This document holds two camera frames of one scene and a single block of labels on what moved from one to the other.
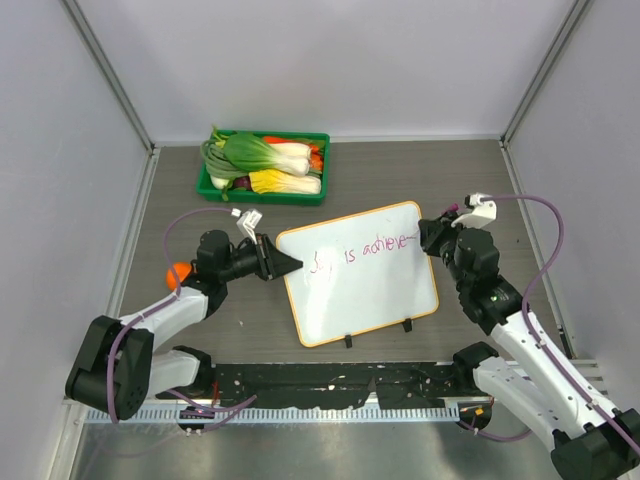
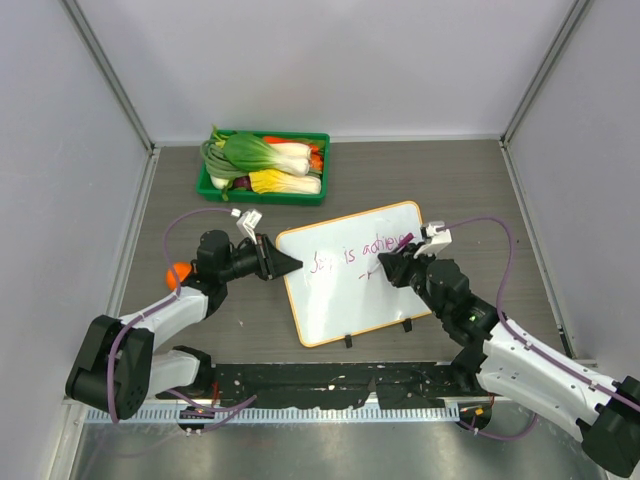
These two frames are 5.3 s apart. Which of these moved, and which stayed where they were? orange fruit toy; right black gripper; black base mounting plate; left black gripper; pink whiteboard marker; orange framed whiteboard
Moved: right black gripper; pink whiteboard marker
Stayed: black base mounting plate; left black gripper; orange framed whiteboard; orange fruit toy
